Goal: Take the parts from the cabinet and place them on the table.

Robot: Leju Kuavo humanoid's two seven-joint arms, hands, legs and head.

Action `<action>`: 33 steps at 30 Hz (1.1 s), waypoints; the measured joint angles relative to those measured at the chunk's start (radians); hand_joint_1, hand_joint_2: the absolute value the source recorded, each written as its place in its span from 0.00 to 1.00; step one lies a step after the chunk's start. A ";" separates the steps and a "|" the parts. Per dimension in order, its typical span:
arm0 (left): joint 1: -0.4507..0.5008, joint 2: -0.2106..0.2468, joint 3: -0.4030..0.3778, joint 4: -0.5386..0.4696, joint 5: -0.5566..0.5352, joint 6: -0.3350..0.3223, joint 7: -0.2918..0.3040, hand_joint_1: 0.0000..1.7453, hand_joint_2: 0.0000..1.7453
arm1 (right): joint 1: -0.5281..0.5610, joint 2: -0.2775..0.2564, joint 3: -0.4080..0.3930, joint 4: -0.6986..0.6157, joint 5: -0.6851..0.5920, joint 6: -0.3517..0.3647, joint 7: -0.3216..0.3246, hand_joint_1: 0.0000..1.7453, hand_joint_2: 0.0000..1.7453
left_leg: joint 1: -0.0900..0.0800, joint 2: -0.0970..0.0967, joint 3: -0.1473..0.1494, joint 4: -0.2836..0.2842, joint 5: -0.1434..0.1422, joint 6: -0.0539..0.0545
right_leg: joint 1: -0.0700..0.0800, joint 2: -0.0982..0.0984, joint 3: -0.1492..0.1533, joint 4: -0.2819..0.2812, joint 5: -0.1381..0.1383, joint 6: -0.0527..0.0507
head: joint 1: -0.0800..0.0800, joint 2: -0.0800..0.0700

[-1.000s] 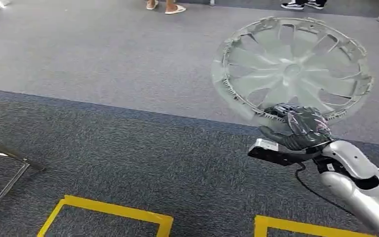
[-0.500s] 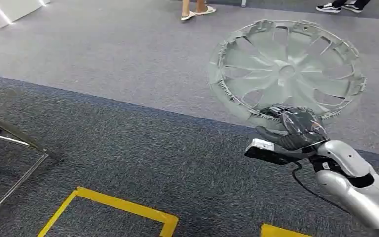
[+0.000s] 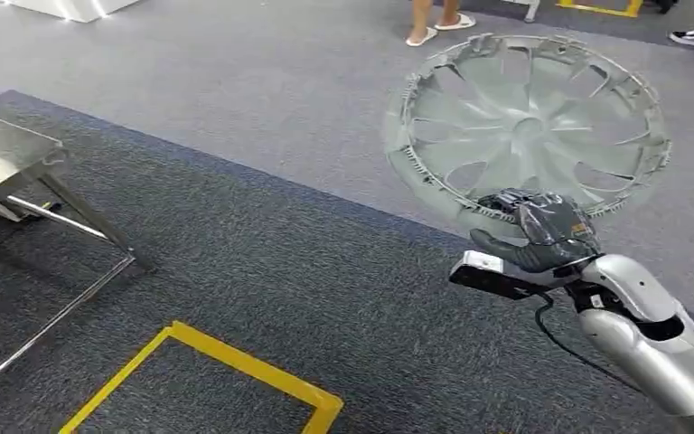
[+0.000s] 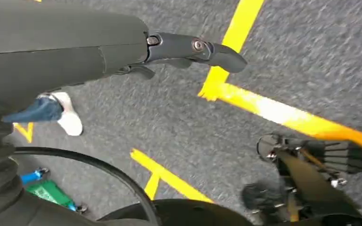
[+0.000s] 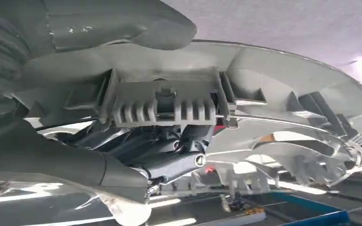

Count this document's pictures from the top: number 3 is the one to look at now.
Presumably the steel bench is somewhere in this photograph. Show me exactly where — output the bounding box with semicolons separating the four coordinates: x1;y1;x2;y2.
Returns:
0;108;157;402

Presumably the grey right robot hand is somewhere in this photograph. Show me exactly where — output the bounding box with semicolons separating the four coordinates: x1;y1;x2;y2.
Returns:
469;188;603;274

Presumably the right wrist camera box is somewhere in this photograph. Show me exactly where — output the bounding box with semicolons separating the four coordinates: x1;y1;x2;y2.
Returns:
448;250;583;301

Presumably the white glossy platform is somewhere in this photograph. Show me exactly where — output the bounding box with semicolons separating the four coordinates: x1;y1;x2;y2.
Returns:
0;0;142;24

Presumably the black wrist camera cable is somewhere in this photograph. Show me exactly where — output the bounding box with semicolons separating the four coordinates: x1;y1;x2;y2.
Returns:
533;293;649;397

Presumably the silver wheel hubcap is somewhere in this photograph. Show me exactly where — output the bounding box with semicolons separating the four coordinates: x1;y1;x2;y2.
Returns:
382;33;673;241

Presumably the yellow floor tape frame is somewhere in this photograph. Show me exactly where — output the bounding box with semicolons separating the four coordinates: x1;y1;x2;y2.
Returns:
556;0;645;18
58;320;345;434

